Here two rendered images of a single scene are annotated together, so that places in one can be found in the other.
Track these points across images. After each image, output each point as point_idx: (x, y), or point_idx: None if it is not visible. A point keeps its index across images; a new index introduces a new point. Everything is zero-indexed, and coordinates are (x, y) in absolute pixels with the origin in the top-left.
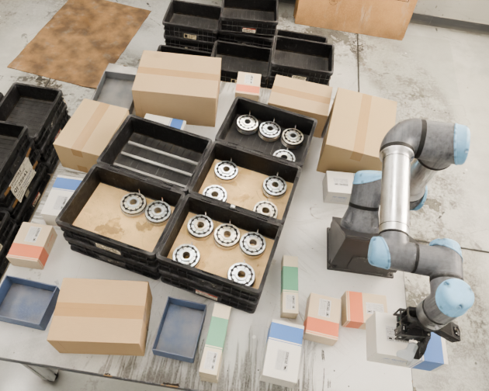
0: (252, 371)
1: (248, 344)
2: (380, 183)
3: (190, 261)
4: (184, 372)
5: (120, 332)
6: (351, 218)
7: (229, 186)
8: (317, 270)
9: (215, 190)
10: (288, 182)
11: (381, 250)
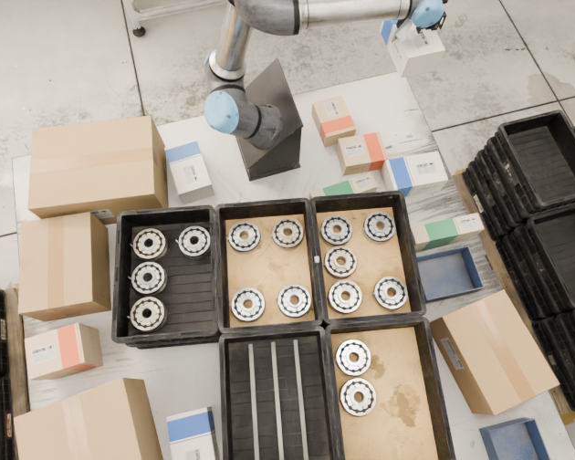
0: (436, 198)
1: (415, 211)
2: (232, 94)
3: (395, 284)
4: (473, 256)
5: (506, 313)
6: (268, 130)
7: (266, 292)
8: (306, 176)
9: (288, 301)
10: (226, 226)
11: (438, 0)
